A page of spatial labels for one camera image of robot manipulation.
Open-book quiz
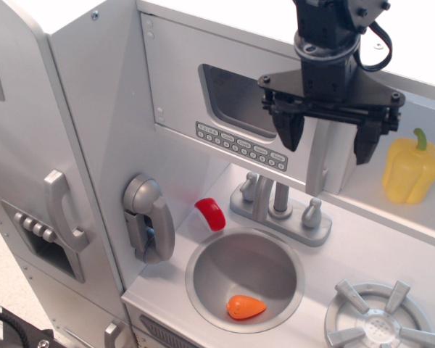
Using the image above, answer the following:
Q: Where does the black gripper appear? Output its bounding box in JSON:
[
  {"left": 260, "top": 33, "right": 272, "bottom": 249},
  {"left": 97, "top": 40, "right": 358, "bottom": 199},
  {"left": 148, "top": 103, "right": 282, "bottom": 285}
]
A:
[{"left": 258, "top": 61, "right": 405, "bottom": 165}]

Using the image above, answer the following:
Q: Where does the grey microwave door handle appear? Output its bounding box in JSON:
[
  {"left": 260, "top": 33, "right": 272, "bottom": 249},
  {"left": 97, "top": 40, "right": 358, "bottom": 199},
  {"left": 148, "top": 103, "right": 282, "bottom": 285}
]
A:
[{"left": 305, "top": 120, "right": 331, "bottom": 196}]

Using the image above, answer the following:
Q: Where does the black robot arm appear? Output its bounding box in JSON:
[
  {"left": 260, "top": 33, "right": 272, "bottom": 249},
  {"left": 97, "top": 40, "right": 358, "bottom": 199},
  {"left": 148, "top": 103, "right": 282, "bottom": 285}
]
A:
[{"left": 258, "top": 1, "right": 405, "bottom": 165}]

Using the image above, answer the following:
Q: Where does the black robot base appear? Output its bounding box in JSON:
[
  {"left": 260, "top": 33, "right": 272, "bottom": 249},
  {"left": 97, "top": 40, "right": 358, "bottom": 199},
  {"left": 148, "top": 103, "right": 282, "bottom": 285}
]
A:
[{"left": 0, "top": 306, "right": 64, "bottom": 348}]

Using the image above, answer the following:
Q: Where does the yellow toy bell pepper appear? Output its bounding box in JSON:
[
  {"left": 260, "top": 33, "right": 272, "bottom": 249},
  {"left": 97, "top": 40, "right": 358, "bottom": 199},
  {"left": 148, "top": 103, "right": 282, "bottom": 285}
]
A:
[{"left": 381, "top": 128, "right": 435, "bottom": 204}]

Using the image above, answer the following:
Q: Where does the grey toy faucet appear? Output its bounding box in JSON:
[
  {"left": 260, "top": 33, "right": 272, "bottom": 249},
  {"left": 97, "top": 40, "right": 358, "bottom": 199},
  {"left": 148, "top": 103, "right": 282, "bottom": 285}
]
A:
[{"left": 230, "top": 172, "right": 332, "bottom": 247}]

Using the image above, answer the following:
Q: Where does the red toy pepper slice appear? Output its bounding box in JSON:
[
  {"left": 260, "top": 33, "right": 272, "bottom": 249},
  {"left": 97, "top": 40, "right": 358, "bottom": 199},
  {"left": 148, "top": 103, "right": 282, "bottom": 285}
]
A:
[{"left": 194, "top": 197, "right": 226, "bottom": 232}]

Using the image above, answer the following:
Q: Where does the round metal sink bowl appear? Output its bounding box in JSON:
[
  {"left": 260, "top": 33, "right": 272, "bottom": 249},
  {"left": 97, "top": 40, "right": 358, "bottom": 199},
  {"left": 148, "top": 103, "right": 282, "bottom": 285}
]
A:
[{"left": 185, "top": 228, "right": 305, "bottom": 334}]

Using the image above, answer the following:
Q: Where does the grey stove burner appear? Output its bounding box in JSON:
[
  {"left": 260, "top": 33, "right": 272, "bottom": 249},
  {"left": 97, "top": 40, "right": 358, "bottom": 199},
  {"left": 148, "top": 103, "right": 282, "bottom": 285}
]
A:
[{"left": 324, "top": 279, "right": 435, "bottom": 347}]

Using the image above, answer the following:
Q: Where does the orange toy carrot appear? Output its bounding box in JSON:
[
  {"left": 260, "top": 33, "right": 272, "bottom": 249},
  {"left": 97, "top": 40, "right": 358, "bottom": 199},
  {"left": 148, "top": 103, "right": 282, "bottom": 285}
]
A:
[{"left": 225, "top": 295, "right": 267, "bottom": 320}]

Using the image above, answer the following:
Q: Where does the white toy kitchen unit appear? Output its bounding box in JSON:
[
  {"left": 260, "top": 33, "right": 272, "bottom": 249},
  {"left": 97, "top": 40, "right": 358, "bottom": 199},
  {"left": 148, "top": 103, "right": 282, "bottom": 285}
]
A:
[{"left": 0, "top": 1, "right": 435, "bottom": 347}]

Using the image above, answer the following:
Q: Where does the grey toy telephone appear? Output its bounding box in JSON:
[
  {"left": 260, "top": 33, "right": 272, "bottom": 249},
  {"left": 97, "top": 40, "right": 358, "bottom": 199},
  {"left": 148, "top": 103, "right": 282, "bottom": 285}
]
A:
[{"left": 123, "top": 174, "right": 175, "bottom": 264}]

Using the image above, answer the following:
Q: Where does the grey oven control panel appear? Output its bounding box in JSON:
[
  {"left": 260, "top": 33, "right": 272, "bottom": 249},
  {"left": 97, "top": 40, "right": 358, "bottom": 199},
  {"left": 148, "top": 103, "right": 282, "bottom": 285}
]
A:
[{"left": 139, "top": 315, "right": 198, "bottom": 348}]

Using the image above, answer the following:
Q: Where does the grey ice dispenser panel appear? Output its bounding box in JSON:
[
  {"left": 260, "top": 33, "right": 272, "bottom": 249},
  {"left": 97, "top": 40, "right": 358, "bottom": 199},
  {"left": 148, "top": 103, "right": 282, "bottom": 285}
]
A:
[{"left": 1, "top": 200, "right": 85, "bottom": 283}]

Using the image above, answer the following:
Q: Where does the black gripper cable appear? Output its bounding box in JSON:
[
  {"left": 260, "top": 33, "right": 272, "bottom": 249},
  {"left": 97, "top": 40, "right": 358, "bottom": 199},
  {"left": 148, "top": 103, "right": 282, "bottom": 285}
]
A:
[{"left": 355, "top": 21, "right": 392, "bottom": 73}]

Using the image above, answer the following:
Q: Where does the grey fridge door handle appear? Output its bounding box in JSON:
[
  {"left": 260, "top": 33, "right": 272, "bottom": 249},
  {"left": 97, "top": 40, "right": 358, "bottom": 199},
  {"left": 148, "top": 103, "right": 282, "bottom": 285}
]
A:
[{"left": 43, "top": 170, "right": 89, "bottom": 253}]

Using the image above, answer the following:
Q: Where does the grey lower door handle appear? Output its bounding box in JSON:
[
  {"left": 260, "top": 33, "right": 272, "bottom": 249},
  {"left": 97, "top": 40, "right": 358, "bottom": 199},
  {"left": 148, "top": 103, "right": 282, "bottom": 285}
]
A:
[{"left": 104, "top": 321, "right": 129, "bottom": 348}]

